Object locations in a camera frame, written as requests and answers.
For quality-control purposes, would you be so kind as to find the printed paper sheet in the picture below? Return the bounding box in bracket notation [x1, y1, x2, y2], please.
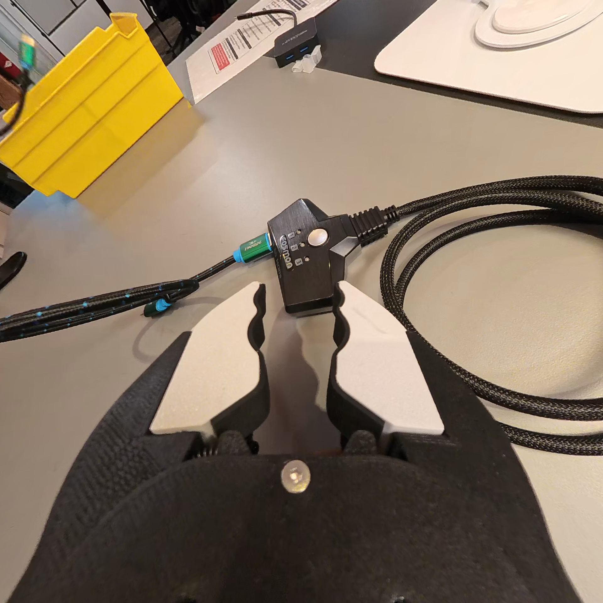
[185, 0, 341, 105]

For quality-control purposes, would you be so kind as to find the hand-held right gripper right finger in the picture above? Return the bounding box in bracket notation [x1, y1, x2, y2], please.
[326, 281, 446, 448]

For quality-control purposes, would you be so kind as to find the white oval base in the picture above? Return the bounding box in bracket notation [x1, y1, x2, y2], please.
[473, 0, 603, 51]

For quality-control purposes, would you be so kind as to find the black cable with green plug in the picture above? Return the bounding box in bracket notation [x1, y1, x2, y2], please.
[0, 34, 39, 138]

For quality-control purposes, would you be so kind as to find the black desk mat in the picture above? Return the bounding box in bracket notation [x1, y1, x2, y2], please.
[301, 0, 603, 129]

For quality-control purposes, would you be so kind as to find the thick black braided cable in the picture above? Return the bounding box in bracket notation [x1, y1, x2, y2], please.
[348, 175, 603, 457]

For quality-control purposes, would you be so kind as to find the black switch box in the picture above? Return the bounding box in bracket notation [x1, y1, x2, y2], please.
[267, 198, 353, 315]

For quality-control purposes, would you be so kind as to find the blue-flecked black braided cable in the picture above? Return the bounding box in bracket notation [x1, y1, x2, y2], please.
[0, 232, 273, 344]

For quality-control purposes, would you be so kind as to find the black usb hub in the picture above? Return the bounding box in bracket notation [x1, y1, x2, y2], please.
[237, 8, 322, 69]

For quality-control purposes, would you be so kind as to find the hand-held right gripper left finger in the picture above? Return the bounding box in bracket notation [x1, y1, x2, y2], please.
[149, 281, 271, 442]

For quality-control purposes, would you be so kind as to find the white drawer cabinet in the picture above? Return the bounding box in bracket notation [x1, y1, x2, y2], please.
[0, 0, 118, 62]

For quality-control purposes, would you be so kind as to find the yellow plastic bin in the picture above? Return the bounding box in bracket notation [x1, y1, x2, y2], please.
[0, 12, 186, 199]

